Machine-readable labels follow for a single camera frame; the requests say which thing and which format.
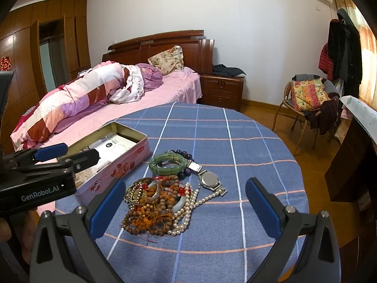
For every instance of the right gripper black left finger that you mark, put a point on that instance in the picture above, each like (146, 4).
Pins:
(64, 247)

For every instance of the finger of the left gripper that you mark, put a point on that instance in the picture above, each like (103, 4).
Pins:
(82, 160)
(50, 152)

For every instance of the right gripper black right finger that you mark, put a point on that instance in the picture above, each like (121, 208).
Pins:
(319, 257)

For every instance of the brown wooden bead mala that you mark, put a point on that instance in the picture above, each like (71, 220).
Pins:
(152, 218)

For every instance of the silver wrist watch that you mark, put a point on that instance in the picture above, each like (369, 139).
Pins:
(207, 179)

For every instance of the pale jade bangle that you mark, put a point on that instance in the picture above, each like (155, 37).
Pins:
(173, 194)

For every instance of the person's left hand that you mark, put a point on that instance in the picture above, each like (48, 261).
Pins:
(28, 230)

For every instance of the pink metal tin box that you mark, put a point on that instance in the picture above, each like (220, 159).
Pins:
(118, 168)

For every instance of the patchwork pink quilt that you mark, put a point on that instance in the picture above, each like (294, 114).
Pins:
(109, 81)

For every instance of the dark wooden cabinet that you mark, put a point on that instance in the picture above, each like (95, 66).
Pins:
(352, 172)

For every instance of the red double happiness sticker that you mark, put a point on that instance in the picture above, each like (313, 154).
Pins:
(5, 64)

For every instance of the purple garment on bed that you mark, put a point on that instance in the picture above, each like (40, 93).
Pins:
(152, 76)

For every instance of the wooden wardrobe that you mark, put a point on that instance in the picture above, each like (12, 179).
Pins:
(20, 42)

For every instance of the blue plaid tablecloth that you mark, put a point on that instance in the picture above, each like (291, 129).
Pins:
(221, 239)

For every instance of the pink bed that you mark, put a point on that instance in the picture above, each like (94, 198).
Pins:
(98, 115)

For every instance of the floral pillow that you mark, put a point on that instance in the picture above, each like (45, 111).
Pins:
(168, 61)

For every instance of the wooden nightstand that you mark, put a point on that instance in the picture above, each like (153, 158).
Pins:
(221, 91)

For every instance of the rattan chair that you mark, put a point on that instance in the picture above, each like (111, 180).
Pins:
(324, 120)

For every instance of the dark clothes on nightstand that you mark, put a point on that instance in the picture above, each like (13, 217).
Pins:
(223, 70)

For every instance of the colourful patchwork cushion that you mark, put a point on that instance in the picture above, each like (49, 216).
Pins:
(308, 95)

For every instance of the hanging dark coats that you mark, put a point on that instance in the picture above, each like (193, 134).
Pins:
(341, 57)

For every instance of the orange curtain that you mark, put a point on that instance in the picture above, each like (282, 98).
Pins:
(367, 90)

